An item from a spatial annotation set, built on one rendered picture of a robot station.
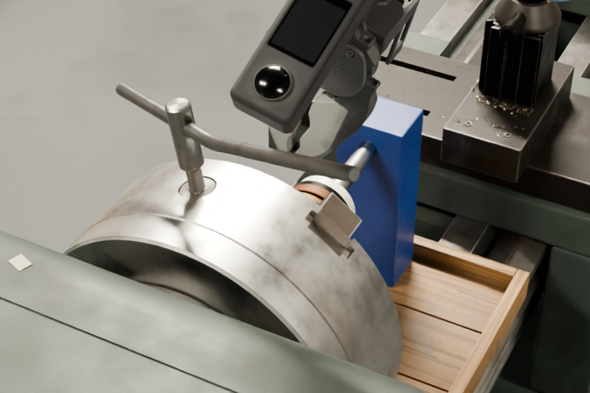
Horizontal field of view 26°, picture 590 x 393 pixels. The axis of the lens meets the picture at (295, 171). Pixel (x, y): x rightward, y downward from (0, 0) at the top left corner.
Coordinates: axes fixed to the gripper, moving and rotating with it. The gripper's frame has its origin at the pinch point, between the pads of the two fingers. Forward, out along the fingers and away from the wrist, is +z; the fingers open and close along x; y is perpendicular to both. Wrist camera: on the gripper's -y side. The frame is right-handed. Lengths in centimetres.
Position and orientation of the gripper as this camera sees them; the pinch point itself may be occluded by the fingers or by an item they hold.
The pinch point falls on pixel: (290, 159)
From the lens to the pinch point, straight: 97.2
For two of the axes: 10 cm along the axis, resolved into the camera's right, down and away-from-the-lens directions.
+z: -2.2, 6.8, 7.0
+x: -8.6, -4.8, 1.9
